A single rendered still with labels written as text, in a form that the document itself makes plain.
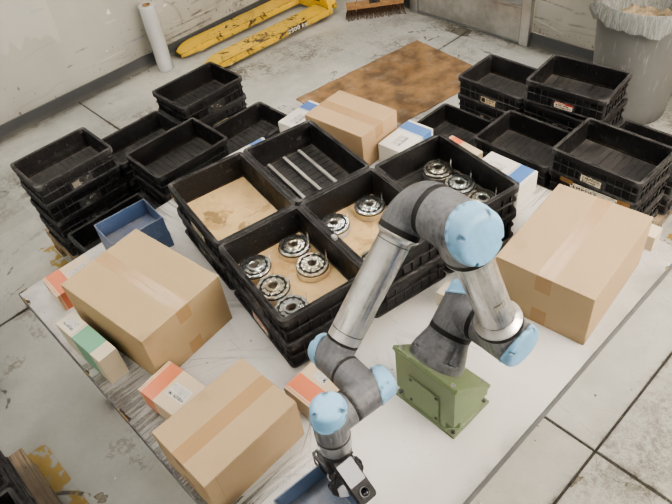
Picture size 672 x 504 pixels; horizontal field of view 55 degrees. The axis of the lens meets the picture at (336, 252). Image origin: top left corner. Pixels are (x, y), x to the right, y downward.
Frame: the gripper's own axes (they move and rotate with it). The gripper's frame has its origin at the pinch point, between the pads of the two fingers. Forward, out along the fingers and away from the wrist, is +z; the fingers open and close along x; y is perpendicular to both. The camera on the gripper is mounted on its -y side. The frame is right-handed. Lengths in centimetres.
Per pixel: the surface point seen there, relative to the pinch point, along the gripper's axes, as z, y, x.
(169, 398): 5, 57, 19
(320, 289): -1, 55, -34
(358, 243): 0, 62, -55
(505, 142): 45, 103, -179
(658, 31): 21, 89, -276
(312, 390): 4.9, 31.2, -12.1
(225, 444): -3.7, 28.4, 15.7
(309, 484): 3.2, 9.6, 5.1
